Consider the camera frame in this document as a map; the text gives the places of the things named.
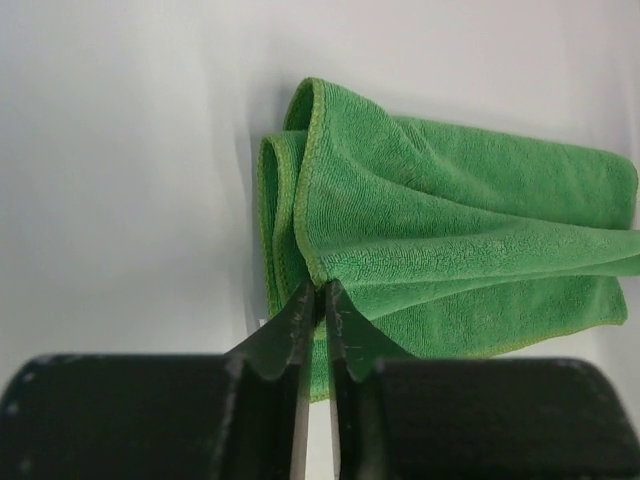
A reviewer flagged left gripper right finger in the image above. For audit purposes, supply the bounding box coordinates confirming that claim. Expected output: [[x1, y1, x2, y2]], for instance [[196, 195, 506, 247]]
[[325, 281, 639, 479]]

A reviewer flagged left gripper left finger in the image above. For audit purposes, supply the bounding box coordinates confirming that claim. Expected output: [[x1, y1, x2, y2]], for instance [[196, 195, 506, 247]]
[[1, 282, 316, 479]]

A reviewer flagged green microfiber towel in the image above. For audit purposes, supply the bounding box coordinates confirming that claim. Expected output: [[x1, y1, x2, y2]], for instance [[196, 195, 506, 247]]
[[255, 75, 640, 404]]

